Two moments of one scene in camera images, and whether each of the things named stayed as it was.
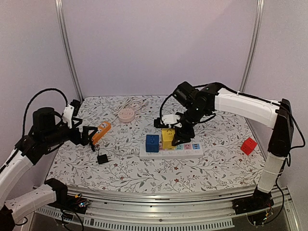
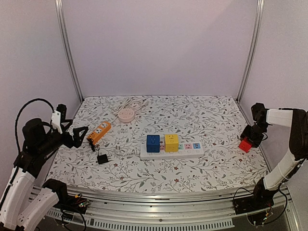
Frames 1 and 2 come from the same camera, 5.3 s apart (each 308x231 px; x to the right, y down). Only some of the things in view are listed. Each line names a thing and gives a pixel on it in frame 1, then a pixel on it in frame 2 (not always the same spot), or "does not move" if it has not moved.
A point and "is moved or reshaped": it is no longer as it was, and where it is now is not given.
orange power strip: x=102 y=129 does not move
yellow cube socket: x=167 y=135 is moved or reshaped
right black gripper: x=184 y=131 → x=251 y=135
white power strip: x=189 y=151 does not move
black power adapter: x=102 y=159 does not move
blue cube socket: x=152 y=144 does not move
